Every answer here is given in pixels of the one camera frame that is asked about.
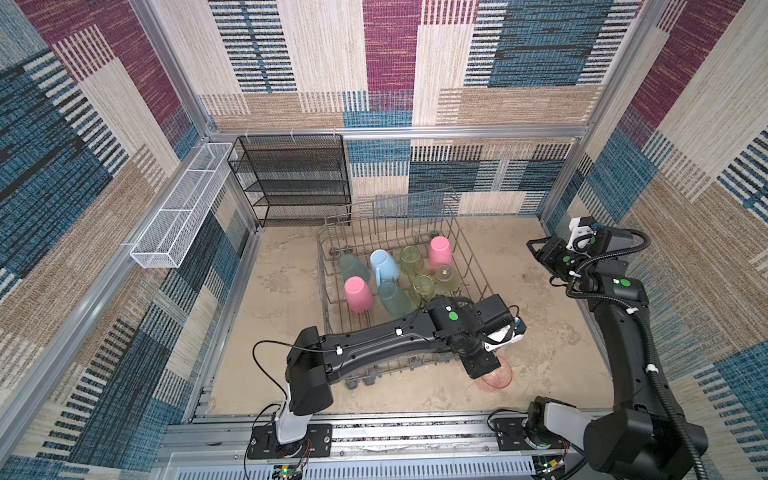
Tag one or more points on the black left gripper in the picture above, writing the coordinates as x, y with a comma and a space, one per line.
486, 364

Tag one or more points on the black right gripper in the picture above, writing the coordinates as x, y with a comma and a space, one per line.
546, 254

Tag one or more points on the pink translucent cup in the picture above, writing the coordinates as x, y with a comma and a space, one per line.
498, 379

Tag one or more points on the yellow-green translucent cup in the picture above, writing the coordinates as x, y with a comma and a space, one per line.
447, 280

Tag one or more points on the pink plastic cup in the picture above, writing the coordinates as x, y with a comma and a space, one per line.
439, 252

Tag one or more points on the green translucent cup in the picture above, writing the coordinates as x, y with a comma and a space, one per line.
411, 261

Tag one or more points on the light blue mug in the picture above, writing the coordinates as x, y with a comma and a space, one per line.
385, 268

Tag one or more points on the magenta pink cup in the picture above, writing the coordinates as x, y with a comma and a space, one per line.
358, 294

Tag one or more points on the teal translucent cup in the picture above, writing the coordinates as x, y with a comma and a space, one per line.
351, 266

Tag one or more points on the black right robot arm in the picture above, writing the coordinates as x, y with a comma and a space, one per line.
646, 436

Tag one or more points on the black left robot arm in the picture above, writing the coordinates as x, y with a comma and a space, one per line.
473, 331

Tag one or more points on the black mesh shelf unit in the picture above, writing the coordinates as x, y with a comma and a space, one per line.
297, 179

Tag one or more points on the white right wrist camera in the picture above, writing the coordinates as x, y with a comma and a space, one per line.
582, 232

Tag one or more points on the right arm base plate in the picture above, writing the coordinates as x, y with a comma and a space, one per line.
512, 435

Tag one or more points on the aluminium front rail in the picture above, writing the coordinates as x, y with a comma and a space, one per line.
421, 445

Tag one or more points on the grey wire dish rack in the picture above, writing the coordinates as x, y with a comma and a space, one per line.
403, 288

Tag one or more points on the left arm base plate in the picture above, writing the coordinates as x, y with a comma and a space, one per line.
263, 443

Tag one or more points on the white wire wall basket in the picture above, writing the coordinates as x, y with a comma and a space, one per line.
172, 230

